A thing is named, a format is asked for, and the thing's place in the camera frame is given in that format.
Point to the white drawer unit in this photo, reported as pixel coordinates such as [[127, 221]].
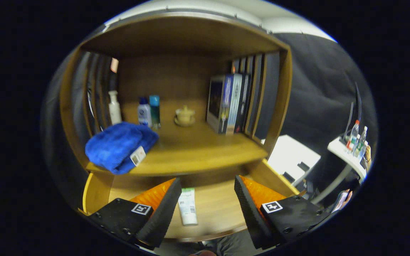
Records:
[[290, 156]]

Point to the white bottle with blue cap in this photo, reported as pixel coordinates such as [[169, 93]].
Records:
[[144, 113]]

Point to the water bottle with red label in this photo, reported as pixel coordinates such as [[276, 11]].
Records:
[[352, 137]]

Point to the beige lidded teacup with saucer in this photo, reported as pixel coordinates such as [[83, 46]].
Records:
[[185, 115]]

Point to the wooden cabinet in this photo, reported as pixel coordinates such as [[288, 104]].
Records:
[[176, 39]]

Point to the wooden countertop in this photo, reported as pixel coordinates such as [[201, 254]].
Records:
[[198, 149]]

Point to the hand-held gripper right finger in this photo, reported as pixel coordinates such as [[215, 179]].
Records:
[[251, 213]]

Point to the black book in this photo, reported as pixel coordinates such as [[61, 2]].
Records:
[[244, 106]]

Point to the white side table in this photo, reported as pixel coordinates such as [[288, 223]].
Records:
[[343, 153]]

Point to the book with pale spine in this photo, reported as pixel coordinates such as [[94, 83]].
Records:
[[235, 103]]

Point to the blue towel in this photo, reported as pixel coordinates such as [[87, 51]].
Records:
[[116, 145]]

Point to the black backdrop cloth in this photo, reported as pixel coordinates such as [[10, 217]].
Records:
[[315, 89]]

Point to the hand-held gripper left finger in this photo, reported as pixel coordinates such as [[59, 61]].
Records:
[[162, 213]]

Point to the person's grey trousers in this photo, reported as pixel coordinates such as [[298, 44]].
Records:
[[230, 245]]

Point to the clear bottle with green label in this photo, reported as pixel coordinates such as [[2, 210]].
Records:
[[361, 142]]

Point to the teal bottle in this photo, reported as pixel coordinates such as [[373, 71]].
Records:
[[154, 112]]

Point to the white pump bottle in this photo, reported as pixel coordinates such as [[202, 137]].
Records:
[[114, 110]]

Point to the grey book with blue spine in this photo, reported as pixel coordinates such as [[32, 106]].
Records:
[[215, 99]]

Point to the white tube with green cap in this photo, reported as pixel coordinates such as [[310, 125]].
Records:
[[188, 209]]

